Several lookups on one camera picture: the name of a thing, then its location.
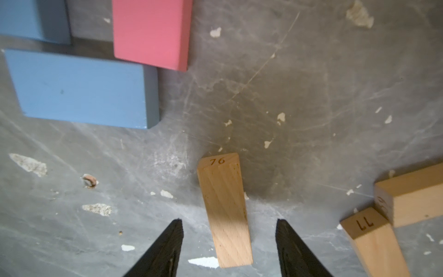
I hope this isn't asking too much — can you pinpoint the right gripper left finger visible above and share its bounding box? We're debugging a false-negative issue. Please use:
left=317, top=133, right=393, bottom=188
left=124, top=219, right=184, bottom=277

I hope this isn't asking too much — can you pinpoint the wooden block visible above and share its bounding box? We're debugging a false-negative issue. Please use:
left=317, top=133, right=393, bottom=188
left=197, top=153, right=253, bottom=268
left=374, top=164, right=443, bottom=227
left=340, top=207, right=411, bottom=277

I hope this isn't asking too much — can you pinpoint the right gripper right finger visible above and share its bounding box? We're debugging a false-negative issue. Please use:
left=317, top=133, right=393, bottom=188
left=275, top=219, right=332, bottom=277

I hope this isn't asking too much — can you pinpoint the pink block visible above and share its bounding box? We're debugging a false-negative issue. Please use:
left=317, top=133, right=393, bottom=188
left=112, top=0, right=193, bottom=72

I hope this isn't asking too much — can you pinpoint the light blue block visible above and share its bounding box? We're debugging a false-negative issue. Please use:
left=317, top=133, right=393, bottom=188
left=5, top=49, right=160, bottom=129
left=1, top=0, right=71, bottom=45

